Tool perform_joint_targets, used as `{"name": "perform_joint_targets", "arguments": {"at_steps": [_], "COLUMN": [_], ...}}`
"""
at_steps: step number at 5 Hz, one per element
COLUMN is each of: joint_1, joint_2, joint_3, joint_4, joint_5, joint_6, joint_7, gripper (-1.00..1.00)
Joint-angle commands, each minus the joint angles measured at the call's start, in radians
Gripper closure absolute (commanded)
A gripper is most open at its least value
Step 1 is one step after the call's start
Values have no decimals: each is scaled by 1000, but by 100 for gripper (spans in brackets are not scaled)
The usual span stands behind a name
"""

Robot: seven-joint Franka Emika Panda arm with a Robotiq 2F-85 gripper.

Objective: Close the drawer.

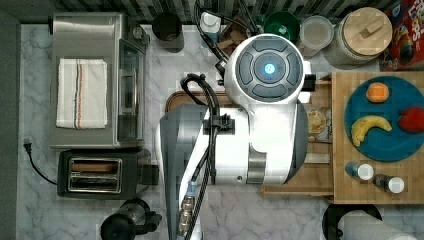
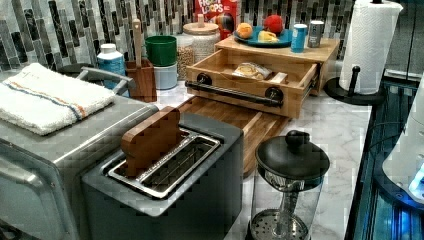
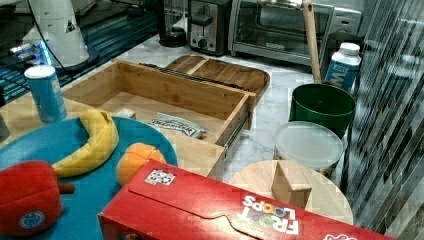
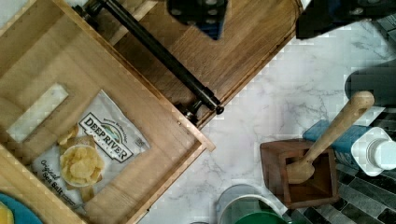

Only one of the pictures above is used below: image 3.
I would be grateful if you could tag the blue white bottle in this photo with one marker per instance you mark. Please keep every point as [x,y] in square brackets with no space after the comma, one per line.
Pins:
[344,66]

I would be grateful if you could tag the orange plush fruit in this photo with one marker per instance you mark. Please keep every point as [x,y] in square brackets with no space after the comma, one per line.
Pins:
[135,156]

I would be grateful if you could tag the snack bag in drawer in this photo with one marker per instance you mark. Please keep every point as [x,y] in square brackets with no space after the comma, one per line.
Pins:
[178,124]

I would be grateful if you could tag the black silver toaster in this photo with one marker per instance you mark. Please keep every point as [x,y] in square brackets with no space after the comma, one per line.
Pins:
[208,23]

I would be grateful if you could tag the blue can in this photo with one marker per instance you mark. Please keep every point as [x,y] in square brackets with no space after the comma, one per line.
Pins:
[46,92]

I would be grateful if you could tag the round wooden lid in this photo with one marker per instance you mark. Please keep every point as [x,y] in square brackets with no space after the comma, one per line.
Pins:
[298,185]

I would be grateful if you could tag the yellow plush banana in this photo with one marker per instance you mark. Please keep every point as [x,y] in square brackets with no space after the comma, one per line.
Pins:
[103,140]

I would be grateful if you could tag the clear jar with lid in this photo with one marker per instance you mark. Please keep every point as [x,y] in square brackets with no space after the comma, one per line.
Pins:
[309,144]

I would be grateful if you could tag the blue plate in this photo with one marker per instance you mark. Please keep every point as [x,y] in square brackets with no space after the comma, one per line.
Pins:
[94,190]

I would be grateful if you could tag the wooden spatula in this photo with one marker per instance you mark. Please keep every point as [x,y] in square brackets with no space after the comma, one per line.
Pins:
[308,13]

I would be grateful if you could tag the red Froot Loops box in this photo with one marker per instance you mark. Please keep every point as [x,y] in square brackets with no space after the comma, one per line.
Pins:
[163,202]

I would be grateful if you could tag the red plush apple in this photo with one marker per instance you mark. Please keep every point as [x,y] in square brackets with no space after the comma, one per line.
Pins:
[30,199]

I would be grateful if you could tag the silver toaster oven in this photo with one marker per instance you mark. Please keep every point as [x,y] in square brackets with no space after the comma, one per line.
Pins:
[275,29]

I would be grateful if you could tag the french press coffee maker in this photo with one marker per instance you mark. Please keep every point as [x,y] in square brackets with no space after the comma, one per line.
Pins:
[169,13]

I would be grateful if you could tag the wooden drawer with black handle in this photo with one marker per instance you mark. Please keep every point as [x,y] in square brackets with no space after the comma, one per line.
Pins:
[149,91]

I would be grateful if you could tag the green cup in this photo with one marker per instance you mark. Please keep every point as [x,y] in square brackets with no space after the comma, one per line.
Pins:
[323,104]

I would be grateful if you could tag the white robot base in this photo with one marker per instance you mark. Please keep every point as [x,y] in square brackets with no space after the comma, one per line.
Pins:
[55,38]

